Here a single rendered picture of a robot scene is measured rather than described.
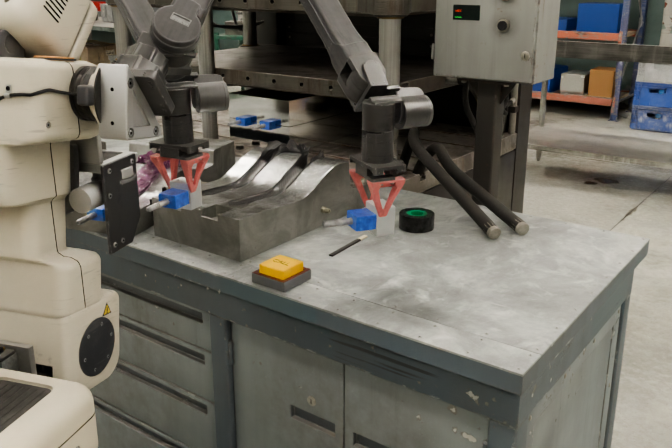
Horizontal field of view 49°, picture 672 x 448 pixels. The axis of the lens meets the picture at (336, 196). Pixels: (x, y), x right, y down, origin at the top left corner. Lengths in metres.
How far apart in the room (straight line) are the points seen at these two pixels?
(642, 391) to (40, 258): 2.06
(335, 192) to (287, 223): 0.18
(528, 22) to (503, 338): 1.02
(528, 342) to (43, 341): 0.79
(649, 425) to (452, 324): 1.43
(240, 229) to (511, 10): 0.96
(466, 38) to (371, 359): 1.05
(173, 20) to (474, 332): 0.70
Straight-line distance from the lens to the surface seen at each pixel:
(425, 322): 1.25
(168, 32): 1.21
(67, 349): 1.32
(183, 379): 1.75
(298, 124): 2.42
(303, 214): 1.61
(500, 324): 1.26
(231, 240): 1.49
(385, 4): 2.03
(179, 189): 1.47
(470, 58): 2.08
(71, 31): 1.26
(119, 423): 2.04
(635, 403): 2.69
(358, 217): 1.31
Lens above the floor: 1.36
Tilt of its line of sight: 17 degrees down
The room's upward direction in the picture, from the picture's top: straight up
